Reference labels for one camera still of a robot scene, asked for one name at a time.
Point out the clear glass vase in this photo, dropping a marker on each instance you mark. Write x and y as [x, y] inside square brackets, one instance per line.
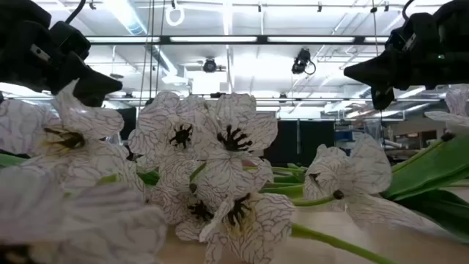
[373, 130]

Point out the black monitor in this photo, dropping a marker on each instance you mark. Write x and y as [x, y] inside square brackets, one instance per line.
[128, 122]

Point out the white artificial flower bunch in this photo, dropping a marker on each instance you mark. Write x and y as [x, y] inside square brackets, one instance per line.
[238, 110]

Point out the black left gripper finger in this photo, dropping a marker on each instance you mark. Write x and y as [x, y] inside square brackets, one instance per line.
[91, 80]

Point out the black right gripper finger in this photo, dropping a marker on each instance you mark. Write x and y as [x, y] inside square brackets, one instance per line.
[377, 71]

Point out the black overhead camera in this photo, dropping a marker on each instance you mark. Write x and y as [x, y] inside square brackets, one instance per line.
[301, 60]

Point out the round black ceiling lamp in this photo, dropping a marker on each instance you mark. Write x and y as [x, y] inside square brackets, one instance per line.
[209, 66]

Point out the black overhead light bar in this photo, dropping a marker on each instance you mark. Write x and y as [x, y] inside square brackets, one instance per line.
[262, 39]

